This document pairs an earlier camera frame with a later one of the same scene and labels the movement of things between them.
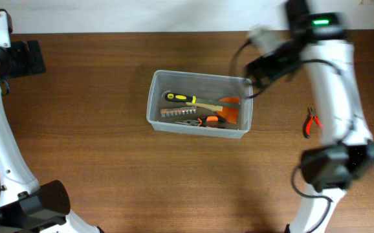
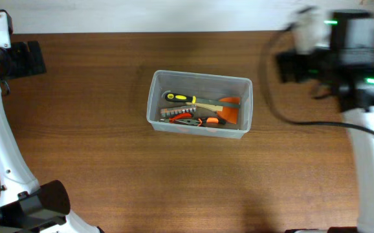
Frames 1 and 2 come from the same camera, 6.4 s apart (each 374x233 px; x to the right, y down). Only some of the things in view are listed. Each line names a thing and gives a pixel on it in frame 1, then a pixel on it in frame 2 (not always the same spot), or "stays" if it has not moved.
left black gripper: [32, 57] stays
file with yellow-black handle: [225, 101] stays
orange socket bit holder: [171, 112] stays
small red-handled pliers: [306, 127] to [180, 116]
